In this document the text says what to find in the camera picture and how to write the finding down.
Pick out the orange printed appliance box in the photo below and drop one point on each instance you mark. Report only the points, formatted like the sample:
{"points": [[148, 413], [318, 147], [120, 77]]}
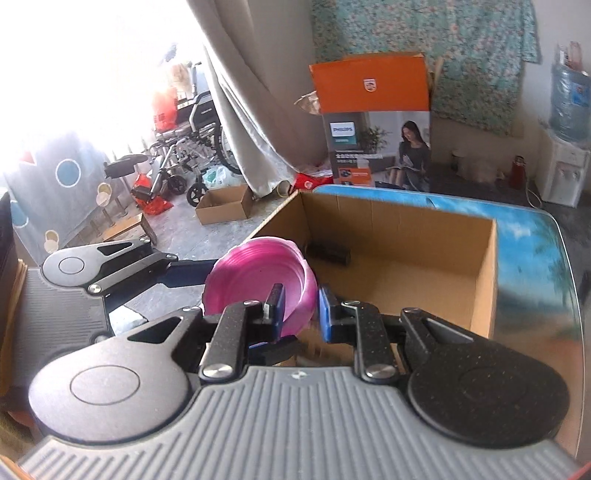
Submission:
{"points": [[369, 83]]}

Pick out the wheelchair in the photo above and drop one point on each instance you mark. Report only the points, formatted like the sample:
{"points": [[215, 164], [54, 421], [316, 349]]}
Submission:
{"points": [[198, 110]]}

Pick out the white water dispenser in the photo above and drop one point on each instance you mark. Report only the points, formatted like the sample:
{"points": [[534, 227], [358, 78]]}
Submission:
{"points": [[565, 175]]}

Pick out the grey blanket with circles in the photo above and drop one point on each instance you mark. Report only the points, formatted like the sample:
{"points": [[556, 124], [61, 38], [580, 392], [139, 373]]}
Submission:
{"points": [[55, 207]]}

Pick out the red plastic bag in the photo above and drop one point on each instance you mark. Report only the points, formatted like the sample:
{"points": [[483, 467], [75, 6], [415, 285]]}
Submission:
{"points": [[154, 205]]}

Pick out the grey curtain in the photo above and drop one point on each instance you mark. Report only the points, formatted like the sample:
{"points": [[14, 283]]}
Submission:
{"points": [[258, 92]]}

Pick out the orange red bag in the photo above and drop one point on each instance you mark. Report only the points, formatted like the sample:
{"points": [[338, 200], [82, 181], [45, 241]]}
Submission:
{"points": [[164, 110]]}

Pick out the red thermos bottle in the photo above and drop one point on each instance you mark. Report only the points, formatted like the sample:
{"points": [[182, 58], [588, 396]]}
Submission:
{"points": [[517, 173]]}

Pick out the red packet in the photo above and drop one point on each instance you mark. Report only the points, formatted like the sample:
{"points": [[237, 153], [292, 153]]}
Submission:
{"points": [[314, 180]]}

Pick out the white green plastic bag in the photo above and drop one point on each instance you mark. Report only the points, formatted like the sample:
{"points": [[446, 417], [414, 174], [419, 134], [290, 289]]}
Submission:
{"points": [[219, 177]]}

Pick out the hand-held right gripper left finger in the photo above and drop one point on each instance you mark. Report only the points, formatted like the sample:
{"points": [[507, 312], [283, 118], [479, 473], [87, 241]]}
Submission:
{"points": [[274, 309]]}

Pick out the large brown cardboard box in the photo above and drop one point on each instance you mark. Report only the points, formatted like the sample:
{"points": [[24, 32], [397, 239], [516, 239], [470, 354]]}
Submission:
{"points": [[415, 258]]}

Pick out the small cardboard box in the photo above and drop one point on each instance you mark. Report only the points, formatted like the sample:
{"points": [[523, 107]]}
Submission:
{"points": [[221, 207]]}

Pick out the black rectangular device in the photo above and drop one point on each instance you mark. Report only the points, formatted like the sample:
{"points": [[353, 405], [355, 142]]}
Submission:
{"points": [[330, 254]]}

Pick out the pink plastic bowl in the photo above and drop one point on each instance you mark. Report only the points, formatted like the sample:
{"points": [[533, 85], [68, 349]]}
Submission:
{"points": [[258, 272]]}

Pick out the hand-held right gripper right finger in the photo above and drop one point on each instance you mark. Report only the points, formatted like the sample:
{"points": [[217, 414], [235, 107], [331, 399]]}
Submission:
{"points": [[327, 314]]}

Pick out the crumpled brown paper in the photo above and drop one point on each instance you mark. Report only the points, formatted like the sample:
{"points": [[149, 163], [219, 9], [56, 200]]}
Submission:
{"points": [[309, 104]]}

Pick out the floral cloth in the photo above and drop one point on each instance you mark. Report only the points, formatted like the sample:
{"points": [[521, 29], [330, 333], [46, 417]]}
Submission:
{"points": [[461, 55]]}

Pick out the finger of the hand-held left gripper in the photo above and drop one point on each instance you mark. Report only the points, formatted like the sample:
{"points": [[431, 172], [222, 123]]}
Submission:
{"points": [[272, 353], [138, 267]]}

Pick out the wooden stool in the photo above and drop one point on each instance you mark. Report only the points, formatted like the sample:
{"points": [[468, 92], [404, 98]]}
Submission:
{"points": [[129, 226]]}

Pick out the black padded seat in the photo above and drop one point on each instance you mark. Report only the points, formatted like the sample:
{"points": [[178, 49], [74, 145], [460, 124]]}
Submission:
{"points": [[122, 167]]}

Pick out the blue water jug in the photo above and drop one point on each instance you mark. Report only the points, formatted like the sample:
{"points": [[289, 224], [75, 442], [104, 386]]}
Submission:
{"points": [[572, 106]]}

